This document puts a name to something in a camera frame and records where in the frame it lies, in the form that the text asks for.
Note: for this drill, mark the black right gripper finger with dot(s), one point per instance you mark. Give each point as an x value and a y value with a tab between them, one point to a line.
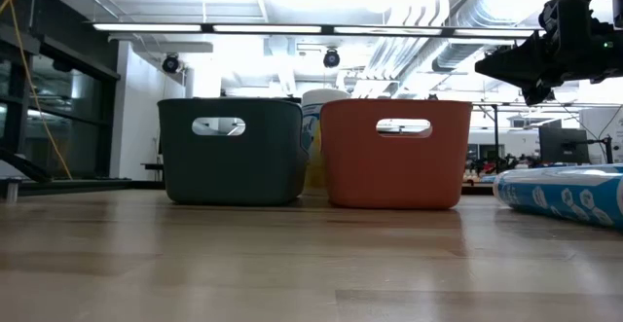
516	66
535	94

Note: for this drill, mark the blue silicone tube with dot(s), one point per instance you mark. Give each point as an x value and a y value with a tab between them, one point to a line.
560	193

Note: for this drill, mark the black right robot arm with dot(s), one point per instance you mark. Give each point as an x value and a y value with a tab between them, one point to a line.
611	54

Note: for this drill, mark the white-lidded Lysol wipes canister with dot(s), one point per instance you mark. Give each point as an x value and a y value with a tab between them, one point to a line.
314	142

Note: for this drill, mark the dark background monitor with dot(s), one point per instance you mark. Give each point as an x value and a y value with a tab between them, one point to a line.
562	144

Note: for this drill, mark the orange plastic bin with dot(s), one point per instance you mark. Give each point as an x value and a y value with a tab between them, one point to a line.
394	171

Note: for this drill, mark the long ceiling light bar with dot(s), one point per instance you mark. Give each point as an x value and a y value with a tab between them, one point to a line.
267	28

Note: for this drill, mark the teal plastic bin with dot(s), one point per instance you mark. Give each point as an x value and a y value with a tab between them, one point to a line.
233	166

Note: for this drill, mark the black stand post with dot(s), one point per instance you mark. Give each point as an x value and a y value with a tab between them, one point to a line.
496	137

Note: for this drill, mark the silver ventilation duct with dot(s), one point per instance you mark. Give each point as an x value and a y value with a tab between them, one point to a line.
462	15

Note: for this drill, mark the black ceiling camera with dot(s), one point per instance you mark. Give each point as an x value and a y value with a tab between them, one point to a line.
171	63
331	59

